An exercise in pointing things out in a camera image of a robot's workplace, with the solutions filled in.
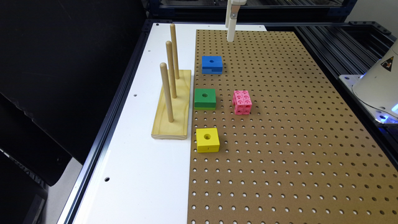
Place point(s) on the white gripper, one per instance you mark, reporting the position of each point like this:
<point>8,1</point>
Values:
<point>231,17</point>

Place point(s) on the brown pegboard sheet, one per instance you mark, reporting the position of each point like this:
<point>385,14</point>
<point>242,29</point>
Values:
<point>300,156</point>

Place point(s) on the pink interlocking cube block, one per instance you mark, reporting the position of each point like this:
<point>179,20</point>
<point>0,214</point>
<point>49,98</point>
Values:
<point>242,102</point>

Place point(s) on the front wooden peg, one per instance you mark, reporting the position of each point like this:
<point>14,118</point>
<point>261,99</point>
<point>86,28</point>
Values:
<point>167,95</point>

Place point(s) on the blue block with hole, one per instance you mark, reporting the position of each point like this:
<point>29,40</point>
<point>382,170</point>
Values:
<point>211,65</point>

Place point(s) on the wooden peg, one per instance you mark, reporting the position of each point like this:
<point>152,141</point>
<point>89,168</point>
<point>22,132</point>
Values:
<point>170,59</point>
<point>174,49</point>
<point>167,95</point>

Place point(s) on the wooden peg stand base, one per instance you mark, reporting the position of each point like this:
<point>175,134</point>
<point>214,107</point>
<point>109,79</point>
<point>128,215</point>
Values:
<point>162,128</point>

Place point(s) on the yellow block with hole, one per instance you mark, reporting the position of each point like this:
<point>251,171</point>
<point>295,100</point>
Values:
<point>207,140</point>

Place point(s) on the green block with hole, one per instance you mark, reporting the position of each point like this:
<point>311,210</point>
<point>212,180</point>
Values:
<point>204,99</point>

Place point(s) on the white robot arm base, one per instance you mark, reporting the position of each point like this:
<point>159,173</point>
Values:
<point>377,88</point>

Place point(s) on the rear wooden peg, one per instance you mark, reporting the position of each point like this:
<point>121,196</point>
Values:
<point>174,49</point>

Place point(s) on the black aluminium table frame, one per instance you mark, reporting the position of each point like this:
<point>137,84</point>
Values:
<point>129,177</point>

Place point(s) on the middle wooden peg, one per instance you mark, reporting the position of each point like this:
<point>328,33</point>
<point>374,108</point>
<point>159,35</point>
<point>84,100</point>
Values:
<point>170,59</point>

